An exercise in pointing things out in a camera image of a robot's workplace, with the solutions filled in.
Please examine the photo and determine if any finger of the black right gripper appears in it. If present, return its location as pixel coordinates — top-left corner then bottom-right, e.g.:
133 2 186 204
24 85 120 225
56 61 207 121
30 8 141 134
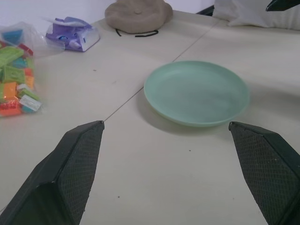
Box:
265 0 300 12

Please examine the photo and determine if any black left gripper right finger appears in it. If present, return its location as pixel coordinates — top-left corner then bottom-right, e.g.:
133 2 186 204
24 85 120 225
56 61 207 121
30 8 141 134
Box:
228 121 300 225

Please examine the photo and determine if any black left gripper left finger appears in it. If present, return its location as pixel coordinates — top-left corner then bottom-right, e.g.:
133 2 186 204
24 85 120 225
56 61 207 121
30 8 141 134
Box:
0 120 105 225

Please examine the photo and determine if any green plate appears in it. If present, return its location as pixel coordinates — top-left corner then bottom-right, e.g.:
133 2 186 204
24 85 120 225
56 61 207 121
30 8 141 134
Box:
143 60 250 128

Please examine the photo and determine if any white cloth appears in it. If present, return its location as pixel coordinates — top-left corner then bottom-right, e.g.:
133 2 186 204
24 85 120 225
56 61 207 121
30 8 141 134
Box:
212 0 300 31

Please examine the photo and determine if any clear bag of colourful blocks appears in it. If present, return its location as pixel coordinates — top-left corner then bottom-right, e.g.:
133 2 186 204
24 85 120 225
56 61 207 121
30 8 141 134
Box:
0 21 46 119

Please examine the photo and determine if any purple tissue pack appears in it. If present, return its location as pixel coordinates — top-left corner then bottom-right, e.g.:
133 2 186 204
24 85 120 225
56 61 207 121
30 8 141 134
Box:
45 16 101 53

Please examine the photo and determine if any beige hat with black cord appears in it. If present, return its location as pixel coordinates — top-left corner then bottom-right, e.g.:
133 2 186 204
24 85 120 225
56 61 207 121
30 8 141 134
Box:
104 0 173 38

